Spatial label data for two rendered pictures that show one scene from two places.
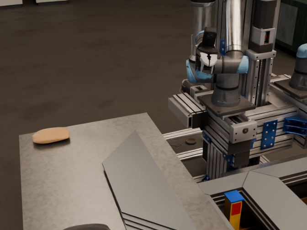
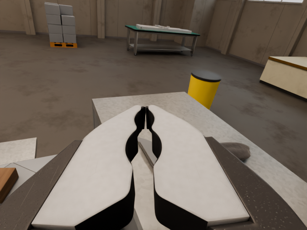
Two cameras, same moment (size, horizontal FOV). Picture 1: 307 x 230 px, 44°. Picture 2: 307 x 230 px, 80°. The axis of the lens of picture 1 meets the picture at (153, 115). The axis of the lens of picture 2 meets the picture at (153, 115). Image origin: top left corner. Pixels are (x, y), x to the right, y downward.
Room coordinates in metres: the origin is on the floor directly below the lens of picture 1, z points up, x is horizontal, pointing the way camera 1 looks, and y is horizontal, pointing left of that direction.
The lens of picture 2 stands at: (1.32, -0.21, 1.51)
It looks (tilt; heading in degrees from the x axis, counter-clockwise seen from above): 30 degrees down; 169
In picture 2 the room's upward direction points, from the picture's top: 8 degrees clockwise
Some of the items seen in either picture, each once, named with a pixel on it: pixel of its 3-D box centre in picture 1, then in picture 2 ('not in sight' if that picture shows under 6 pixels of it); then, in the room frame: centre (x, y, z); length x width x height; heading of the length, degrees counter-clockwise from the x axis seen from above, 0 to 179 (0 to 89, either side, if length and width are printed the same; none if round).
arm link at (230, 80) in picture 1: (226, 70); not in sight; (1.76, -0.37, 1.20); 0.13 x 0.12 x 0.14; 84
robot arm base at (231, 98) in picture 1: (226, 92); not in sight; (1.76, -0.38, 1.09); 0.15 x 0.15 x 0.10
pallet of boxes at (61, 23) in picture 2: not in sight; (60, 24); (-5.86, -2.35, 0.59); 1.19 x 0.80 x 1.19; 19
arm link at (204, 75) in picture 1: (208, 65); not in sight; (1.51, -0.24, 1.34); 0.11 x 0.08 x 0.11; 84
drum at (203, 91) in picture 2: not in sight; (200, 96); (-1.28, 1.03, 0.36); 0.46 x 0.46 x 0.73
